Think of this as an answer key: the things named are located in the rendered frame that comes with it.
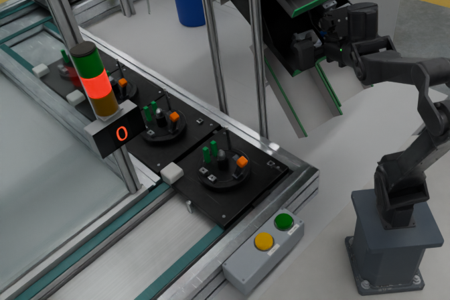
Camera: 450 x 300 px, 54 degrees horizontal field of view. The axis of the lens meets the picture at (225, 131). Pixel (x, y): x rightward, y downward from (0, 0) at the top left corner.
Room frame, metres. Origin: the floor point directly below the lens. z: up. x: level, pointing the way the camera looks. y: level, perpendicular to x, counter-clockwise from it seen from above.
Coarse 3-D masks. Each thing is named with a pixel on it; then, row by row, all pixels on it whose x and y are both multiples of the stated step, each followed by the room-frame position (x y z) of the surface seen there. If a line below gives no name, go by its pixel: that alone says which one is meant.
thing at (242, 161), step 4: (236, 156) 0.72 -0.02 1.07; (236, 160) 0.71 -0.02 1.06; (240, 160) 0.70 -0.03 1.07; (244, 160) 0.70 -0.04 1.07; (240, 164) 0.69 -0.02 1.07; (244, 164) 0.69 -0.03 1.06; (236, 168) 0.71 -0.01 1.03; (240, 168) 0.70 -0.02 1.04; (236, 172) 0.71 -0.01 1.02; (240, 172) 0.72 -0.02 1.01; (236, 176) 0.71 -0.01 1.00
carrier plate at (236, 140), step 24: (216, 144) 0.87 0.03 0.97; (240, 144) 0.85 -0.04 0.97; (192, 168) 0.79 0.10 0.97; (264, 168) 0.75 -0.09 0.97; (288, 168) 0.74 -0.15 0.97; (192, 192) 0.71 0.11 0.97; (216, 192) 0.70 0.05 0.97; (240, 192) 0.69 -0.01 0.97; (264, 192) 0.68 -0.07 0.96; (216, 216) 0.63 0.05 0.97
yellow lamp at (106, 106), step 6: (108, 96) 0.72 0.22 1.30; (114, 96) 0.74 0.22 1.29; (96, 102) 0.71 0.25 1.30; (102, 102) 0.71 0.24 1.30; (108, 102) 0.72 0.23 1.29; (114, 102) 0.73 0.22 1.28; (96, 108) 0.72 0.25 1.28; (102, 108) 0.71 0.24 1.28; (108, 108) 0.72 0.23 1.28; (114, 108) 0.72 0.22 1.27; (96, 114) 0.72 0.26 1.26; (102, 114) 0.71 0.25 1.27; (108, 114) 0.71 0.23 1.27
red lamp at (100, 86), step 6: (102, 72) 0.73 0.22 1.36; (84, 78) 0.72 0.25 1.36; (90, 78) 0.72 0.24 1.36; (96, 78) 0.72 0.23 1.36; (102, 78) 0.72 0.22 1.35; (84, 84) 0.72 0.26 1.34; (90, 84) 0.71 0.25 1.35; (96, 84) 0.71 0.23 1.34; (102, 84) 0.72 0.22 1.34; (108, 84) 0.73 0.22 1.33; (90, 90) 0.72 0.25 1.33; (96, 90) 0.71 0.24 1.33; (102, 90) 0.72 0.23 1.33; (108, 90) 0.73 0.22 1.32; (90, 96) 0.72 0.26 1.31; (96, 96) 0.71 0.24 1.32; (102, 96) 0.71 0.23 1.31
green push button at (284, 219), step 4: (280, 216) 0.60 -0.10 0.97; (284, 216) 0.59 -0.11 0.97; (288, 216) 0.59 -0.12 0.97; (276, 220) 0.59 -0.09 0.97; (280, 220) 0.59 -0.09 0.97; (284, 220) 0.58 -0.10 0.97; (288, 220) 0.58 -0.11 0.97; (292, 220) 0.58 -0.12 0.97; (276, 224) 0.58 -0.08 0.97; (280, 224) 0.57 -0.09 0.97; (284, 224) 0.57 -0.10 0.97; (288, 224) 0.57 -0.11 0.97; (280, 228) 0.57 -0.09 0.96; (284, 228) 0.57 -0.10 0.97
